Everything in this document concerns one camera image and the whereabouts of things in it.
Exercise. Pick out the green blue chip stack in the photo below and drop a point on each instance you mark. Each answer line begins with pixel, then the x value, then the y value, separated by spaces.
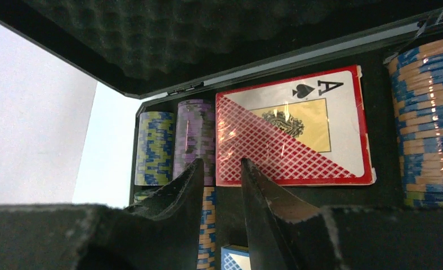
pixel 154 148

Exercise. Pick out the orange blue chip stack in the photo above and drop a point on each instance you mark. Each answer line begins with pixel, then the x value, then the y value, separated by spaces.
pixel 207 234

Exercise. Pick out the black poker set case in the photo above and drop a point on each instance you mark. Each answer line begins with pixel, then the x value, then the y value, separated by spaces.
pixel 200 48

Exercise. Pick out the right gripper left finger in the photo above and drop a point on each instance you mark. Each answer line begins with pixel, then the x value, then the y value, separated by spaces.
pixel 160 232

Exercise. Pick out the teal green chip stack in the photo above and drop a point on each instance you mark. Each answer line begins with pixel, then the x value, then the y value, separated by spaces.
pixel 143 194

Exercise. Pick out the purple chip stack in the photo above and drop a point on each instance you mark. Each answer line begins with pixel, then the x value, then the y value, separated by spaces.
pixel 195 137

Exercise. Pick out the right blue tan chip stack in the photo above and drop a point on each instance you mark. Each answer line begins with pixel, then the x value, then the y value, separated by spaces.
pixel 417 92

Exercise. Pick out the blue playing card box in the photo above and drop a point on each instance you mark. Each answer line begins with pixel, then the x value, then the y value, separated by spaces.
pixel 235 257

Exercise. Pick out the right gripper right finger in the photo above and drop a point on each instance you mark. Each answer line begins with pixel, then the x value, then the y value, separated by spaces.
pixel 285 232

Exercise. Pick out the red playing card box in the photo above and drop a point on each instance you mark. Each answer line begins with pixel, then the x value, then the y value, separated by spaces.
pixel 308 130

